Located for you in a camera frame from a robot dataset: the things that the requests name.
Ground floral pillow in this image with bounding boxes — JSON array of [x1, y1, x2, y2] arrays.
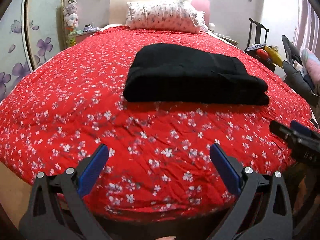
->
[[125, 3, 208, 34]]

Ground black pants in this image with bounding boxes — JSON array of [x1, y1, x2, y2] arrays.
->
[[123, 43, 270, 106]]

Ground wardrobe with purple flowers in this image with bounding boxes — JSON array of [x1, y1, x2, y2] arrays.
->
[[1, 0, 66, 99]]

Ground red floral bedspread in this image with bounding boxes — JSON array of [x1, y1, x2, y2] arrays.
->
[[1, 26, 312, 222]]

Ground dark grey jacket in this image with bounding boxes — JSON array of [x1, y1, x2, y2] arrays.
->
[[281, 35, 319, 107]]

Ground beige headboard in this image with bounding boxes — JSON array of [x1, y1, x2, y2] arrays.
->
[[109, 0, 210, 25]]

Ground pink folded blanket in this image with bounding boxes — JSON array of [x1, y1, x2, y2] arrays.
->
[[301, 48, 320, 85]]

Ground yellow and red bag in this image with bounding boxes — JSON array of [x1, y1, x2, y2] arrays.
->
[[256, 46, 283, 68]]

